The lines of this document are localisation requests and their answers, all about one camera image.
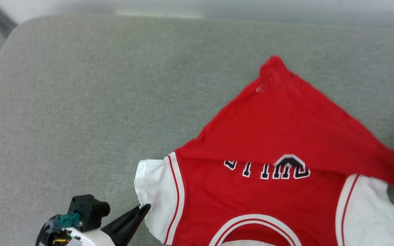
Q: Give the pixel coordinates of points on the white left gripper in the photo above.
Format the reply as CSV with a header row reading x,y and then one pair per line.
x,y
91,239

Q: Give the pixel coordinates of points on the red and white jersey garment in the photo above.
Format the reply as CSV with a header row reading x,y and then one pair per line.
x,y
268,130

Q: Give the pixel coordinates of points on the grey fabric sofa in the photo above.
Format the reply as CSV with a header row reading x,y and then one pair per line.
x,y
80,102

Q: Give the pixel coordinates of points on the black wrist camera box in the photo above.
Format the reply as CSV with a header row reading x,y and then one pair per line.
x,y
87,210

